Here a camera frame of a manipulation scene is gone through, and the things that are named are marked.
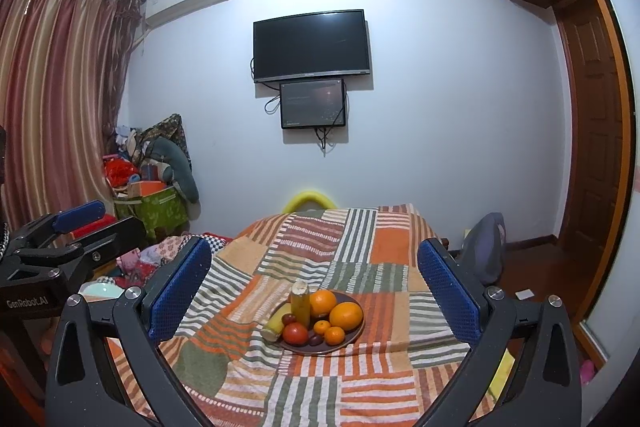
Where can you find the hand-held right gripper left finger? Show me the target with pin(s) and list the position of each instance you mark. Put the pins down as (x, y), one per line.
(180, 292)

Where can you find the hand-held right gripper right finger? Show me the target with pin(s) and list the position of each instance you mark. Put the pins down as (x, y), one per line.
(447, 292)

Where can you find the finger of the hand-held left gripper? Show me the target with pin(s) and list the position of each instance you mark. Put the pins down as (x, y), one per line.
(110, 242)
(80, 212)

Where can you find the yellow banana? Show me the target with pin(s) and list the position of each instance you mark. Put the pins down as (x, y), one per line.
(274, 326)

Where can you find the orange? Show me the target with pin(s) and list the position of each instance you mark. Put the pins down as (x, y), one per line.
(324, 302)
(346, 314)

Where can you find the dark plum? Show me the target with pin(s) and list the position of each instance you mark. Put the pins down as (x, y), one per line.
(315, 339)
(288, 319)

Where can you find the dark purple plate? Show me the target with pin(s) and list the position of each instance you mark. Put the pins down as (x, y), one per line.
(347, 343)

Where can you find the cut banana piece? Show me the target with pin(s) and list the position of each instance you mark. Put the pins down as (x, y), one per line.
(300, 304)

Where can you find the small mandarin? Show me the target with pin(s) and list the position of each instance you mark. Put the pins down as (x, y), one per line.
(334, 336)
(321, 326)

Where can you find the red tomato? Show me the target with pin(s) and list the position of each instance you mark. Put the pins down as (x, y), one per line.
(295, 333)

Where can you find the pile of clothes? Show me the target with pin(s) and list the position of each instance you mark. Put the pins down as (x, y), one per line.
(160, 252)

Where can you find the teal bowl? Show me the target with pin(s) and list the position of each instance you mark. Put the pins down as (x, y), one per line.
(100, 291)

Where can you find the red bag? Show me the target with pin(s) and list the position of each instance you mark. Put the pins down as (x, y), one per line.
(117, 172)

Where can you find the green storage box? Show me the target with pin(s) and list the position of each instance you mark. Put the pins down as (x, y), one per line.
(155, 209)

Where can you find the grey chair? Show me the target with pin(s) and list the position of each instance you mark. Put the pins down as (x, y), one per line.
(485, 247)

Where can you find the orange box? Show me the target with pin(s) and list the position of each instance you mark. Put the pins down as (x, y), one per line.
(146, 188)

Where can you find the white paper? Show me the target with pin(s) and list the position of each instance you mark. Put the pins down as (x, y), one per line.
(524, 294)

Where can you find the striped patchwork blanket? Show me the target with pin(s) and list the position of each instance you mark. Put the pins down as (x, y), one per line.
(360, 252)

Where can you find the grey stuffed toy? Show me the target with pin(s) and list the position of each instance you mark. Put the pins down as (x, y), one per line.
(177, 167)

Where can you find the yellow sheet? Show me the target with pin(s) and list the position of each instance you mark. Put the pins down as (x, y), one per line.
(502, 377)

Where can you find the striped red curtain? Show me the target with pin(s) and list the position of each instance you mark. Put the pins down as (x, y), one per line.
(55, 97)

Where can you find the patterned cushion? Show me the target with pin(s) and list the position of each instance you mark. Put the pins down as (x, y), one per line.
(170, 129)

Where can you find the pink toy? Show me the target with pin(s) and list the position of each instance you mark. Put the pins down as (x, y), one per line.
(587, 369)

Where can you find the brown wooden door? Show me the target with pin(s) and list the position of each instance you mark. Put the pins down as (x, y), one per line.
(592, 132)

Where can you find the small black monitor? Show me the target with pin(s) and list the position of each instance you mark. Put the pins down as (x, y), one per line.
(312, 103)

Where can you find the orange wooden door frame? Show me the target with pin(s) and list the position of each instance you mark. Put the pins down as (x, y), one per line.
(617, 107)

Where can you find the black wall television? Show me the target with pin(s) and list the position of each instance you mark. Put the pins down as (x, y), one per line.
(312, 44)

